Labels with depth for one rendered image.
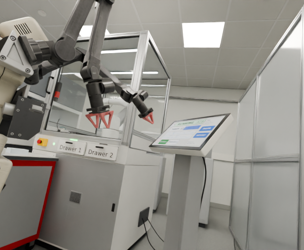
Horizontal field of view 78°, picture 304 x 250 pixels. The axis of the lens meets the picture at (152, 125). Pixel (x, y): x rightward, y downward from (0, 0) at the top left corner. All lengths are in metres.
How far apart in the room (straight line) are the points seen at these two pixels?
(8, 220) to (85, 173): 0.58
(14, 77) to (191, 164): 0.95
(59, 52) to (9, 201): 1.21
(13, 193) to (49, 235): 0.51
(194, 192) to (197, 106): 3.78
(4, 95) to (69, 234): 1.27
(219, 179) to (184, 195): 3.53
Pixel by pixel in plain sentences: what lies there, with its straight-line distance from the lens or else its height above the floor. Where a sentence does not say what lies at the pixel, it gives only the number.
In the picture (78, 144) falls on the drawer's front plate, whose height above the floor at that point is 0.91.
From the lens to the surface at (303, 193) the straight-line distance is 1.41.
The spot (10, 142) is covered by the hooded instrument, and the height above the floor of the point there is 0.82.
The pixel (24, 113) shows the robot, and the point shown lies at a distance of 0.87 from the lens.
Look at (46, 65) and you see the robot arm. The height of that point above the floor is 1.31.
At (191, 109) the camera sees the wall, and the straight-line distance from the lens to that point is 4.83.
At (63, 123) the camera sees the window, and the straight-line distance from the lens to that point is 1.98.
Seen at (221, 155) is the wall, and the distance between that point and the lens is 4.63.
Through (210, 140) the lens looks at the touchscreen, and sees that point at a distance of 1.00.
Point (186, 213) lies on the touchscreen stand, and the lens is 1.19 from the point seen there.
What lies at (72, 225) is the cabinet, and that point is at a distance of 1.84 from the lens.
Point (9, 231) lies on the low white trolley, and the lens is 1.84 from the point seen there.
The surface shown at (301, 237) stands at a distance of 1.44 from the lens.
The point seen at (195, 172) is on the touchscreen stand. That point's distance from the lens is 1.19.
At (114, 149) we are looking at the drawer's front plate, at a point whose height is 0.91.
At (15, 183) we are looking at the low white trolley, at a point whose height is 0.56.
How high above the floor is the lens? 0.90
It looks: 9 degrees up
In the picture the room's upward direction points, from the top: 9 degrees clockwise
